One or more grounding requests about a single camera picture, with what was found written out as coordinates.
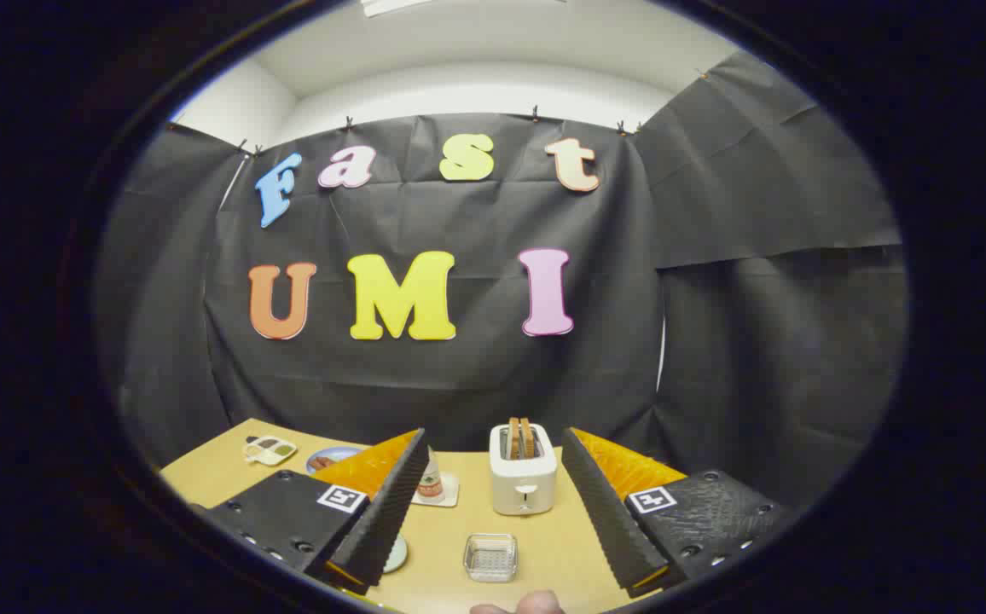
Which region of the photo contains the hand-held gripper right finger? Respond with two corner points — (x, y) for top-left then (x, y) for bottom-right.
(561, 426), (792, 598)

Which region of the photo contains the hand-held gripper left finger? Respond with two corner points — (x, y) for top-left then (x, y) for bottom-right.
(194, 428), (432, 596)

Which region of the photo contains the clear water bottle red cap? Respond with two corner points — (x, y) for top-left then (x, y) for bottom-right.
(416, 445), (444, 500)

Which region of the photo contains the white square coaster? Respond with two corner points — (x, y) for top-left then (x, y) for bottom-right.
(412, 473), (460, 508)

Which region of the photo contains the blue plate with food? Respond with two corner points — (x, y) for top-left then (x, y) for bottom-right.
(306, 446), (366, 475)

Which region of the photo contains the white toaster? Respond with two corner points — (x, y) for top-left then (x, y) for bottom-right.
(490, 422), (559, 516)

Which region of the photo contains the small white divided dish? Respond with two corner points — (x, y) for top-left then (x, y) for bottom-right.
(243, 435), (298, 466)

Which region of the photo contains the black backdrop cloth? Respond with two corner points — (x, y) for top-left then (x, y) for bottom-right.
(92, 47), (912, 513)

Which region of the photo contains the ceiling light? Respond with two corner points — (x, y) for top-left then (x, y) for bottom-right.
(361, 0), (434, 18)

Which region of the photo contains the metal wire basket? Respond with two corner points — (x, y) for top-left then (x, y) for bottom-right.
(463, 534), (518, 583)

